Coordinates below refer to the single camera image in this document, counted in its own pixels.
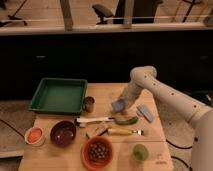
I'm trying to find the orange bowl with nuts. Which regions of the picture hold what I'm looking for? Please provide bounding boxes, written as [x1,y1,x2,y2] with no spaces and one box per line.
[81,136,114,171]

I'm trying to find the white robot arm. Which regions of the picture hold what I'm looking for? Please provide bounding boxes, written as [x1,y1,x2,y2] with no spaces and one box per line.
[120,66,213,171]

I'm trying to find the green cucumber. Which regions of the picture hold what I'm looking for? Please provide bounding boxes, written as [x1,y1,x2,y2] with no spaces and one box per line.
[114,116,138,125]

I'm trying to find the dark purple bowl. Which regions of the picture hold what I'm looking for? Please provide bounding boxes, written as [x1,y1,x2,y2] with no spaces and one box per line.
[50,121,76,148]

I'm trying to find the green plastic tray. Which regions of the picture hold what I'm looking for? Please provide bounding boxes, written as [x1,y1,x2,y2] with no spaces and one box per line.
[29,78,87,115]

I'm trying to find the black office chair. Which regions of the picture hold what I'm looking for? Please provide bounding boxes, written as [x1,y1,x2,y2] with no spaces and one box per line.
[92,4,113,25]

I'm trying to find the green apple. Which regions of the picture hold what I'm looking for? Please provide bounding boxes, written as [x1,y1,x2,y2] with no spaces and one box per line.
[132,144,149,162]

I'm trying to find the wooden block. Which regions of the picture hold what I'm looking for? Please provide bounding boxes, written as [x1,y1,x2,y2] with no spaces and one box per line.
[86,122,109,138]

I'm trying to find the white handled knife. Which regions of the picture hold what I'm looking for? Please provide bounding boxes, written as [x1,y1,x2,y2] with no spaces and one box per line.
[76,117,114,124]

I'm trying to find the black cable on floor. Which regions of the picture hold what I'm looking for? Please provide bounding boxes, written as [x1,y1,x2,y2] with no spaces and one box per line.
[165,137,194,171]

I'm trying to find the white cup with orange content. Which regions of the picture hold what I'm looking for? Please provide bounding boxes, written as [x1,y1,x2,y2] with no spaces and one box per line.
[24,127,45,146]

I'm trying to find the small metal cup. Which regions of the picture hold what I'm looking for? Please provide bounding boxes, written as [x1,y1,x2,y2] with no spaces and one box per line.
[84,96,95,113]

